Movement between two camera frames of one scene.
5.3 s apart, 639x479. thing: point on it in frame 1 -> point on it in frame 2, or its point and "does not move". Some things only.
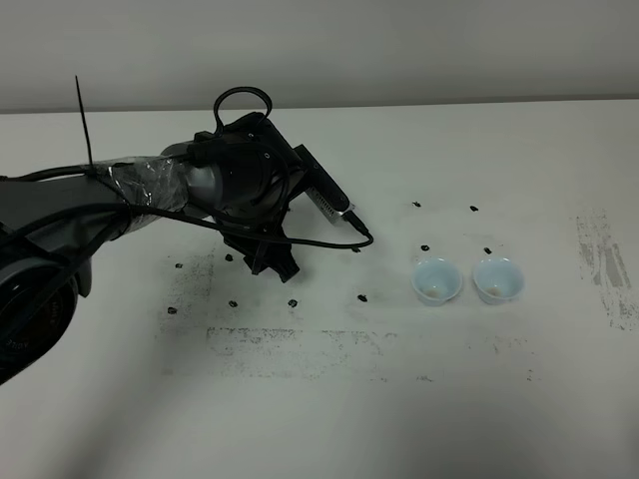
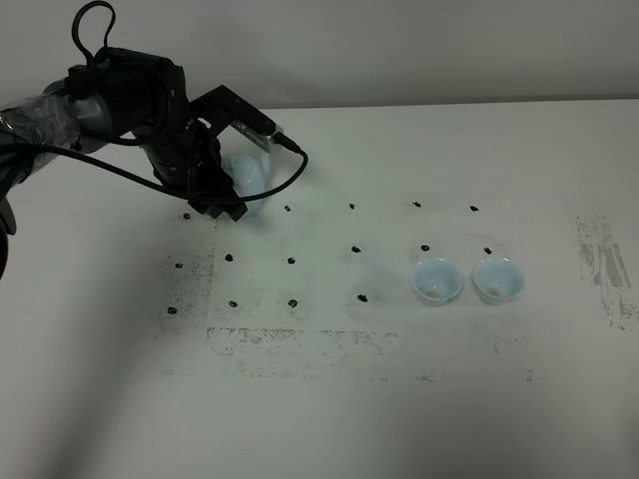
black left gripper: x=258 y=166 -> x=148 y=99
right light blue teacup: x=498 y=279 does not move
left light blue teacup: x=435 y=279 does not move
